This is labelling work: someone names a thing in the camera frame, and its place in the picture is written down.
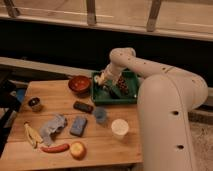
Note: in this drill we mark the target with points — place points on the white plastic cup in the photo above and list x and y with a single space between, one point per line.
119 128

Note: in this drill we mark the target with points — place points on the green plastic tray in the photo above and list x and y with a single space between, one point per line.
101 97

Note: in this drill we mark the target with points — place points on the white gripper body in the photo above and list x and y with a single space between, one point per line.
112 72

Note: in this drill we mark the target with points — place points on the yellow-red apple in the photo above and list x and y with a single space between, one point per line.
78 150

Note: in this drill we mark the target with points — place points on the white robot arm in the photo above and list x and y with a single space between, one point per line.
165 97

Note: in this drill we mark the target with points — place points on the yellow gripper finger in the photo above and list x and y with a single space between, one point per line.
101 80

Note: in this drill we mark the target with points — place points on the small blue-grey cup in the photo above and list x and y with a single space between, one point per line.
100 115

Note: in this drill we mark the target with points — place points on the dark red grape bunch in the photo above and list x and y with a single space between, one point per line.
121 84

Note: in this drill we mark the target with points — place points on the red sausage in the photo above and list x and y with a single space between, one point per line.
55 149

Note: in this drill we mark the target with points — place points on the small dark cup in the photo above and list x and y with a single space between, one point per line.
35 104

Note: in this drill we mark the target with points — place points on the grey-blue crumpled cloth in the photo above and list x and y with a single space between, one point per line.
55 125

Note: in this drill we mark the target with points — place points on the black rectangular block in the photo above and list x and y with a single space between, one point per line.
83 107

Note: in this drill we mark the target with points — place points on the red-brown bowl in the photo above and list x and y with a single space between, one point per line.
79 84

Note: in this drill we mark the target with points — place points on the black chair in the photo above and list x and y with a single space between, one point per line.
6 101

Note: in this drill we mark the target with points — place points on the banana peel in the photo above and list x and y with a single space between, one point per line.
32 135

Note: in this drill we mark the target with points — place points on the blue sponge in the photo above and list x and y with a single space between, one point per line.
78 126

